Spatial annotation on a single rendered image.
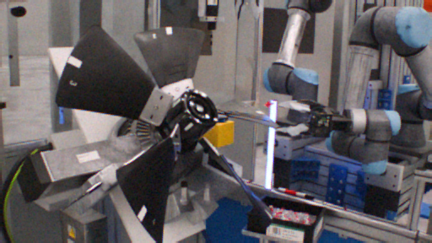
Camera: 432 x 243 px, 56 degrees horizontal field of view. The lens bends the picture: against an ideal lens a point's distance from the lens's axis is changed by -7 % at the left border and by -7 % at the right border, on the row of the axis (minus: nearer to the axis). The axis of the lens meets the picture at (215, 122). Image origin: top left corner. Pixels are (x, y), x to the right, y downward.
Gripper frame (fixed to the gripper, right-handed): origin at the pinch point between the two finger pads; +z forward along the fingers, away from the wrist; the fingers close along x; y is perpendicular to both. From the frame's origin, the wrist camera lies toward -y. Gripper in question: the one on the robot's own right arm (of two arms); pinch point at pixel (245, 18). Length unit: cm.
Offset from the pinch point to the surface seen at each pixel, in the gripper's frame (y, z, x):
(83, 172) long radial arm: -90, 39, -19
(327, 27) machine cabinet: 398, -6, 150
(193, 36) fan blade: -43.2, 7.7, -11.5
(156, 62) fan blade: -56, 15, -9
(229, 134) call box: -12.8, 45.5, -3.5
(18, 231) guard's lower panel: -80, 83, 46
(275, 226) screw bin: -39, 63, -43
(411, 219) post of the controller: -15, 59, -78
